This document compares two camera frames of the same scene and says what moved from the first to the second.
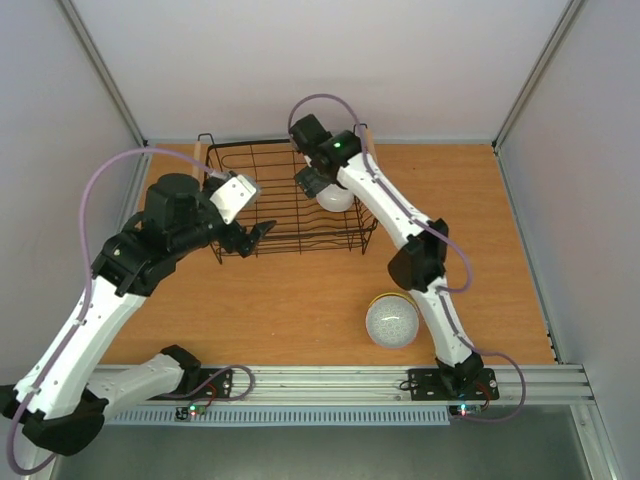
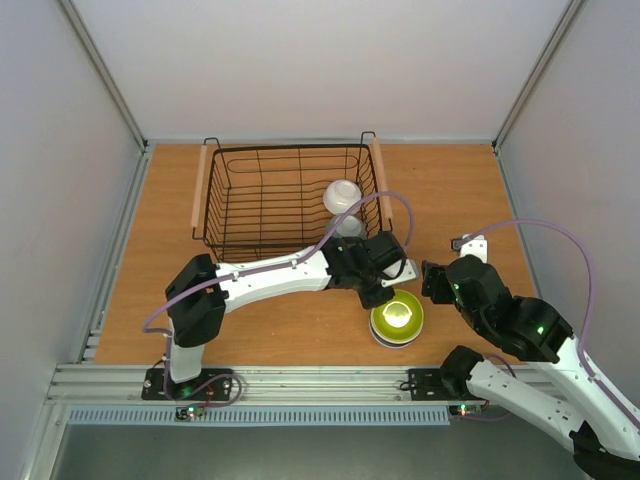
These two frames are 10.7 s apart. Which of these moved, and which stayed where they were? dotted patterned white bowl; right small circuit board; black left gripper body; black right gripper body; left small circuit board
Moved: black left gripper body; black right gripper body; dotted patterned white bowl
Stayed: left small circuit board; right small circuit board
